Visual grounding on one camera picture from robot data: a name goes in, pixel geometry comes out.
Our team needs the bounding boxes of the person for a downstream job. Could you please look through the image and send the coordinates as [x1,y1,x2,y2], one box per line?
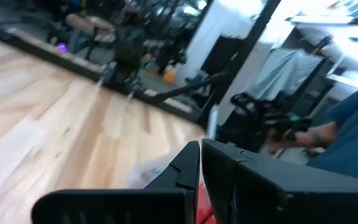
[306,80,358,181]

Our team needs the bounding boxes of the person's forearm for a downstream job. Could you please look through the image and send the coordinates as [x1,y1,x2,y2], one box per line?
[65,14,114,35]
[267,121,338,155]

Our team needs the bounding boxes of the black device with teal part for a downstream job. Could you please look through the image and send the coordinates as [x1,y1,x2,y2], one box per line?
[230,91,313,142]

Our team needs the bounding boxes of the red popcorn bag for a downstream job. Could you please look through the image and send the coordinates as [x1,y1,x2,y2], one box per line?
[128,148,219,224]

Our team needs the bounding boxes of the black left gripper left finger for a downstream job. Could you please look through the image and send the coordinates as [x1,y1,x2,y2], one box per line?
[31,140,201,224]

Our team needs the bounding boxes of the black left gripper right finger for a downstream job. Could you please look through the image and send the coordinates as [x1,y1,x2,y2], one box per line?
[201,138,358,224]

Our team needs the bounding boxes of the pale grey panel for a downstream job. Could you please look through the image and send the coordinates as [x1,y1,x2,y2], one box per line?
[253,48,324,102]

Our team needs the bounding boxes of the black aluminium table frame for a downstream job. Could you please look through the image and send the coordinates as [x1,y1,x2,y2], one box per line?
[0,0,282,128]

